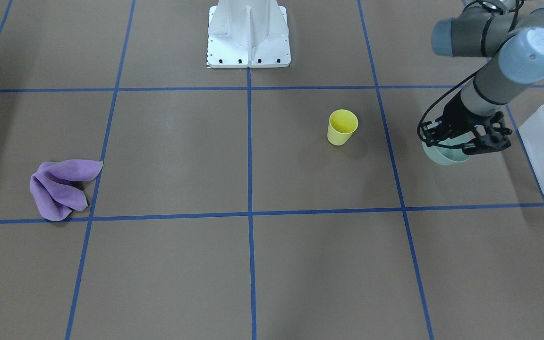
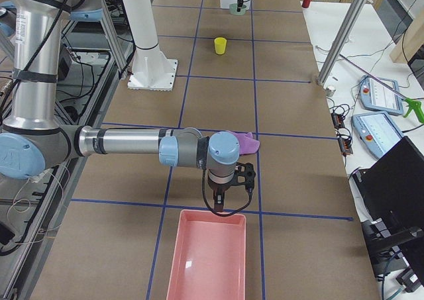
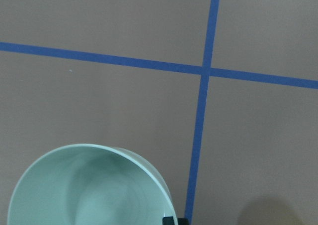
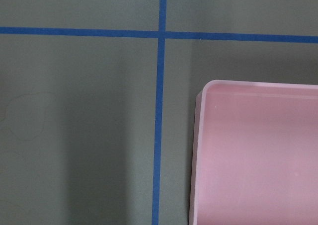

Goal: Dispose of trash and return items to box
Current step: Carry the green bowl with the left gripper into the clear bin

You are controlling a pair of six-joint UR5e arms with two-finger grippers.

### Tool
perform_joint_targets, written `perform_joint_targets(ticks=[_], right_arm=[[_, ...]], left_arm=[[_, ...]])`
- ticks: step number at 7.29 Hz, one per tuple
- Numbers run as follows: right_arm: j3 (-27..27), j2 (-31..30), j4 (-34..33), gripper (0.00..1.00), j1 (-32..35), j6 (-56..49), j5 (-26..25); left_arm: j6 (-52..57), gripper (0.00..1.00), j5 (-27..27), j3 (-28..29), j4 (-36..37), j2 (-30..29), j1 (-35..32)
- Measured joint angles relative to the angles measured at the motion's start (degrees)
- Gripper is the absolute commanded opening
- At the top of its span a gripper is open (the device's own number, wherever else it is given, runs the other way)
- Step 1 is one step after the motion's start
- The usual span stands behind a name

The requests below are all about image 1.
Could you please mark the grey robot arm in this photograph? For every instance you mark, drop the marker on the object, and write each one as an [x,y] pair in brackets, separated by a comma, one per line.
[513,44]

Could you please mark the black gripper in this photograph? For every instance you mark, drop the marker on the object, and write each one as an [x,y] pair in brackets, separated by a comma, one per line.
[456,116]

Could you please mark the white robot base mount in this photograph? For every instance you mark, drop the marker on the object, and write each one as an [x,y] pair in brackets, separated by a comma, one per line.
[248,34]

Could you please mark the purple microfiber cloth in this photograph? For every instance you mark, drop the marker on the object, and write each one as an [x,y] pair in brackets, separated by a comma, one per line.
[53,187]

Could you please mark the pale green ceramic bowl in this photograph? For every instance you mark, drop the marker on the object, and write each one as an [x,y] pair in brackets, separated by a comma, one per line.
[447,156]

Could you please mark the yellow plastic cup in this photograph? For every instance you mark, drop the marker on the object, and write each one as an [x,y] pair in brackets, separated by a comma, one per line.
[342,124]

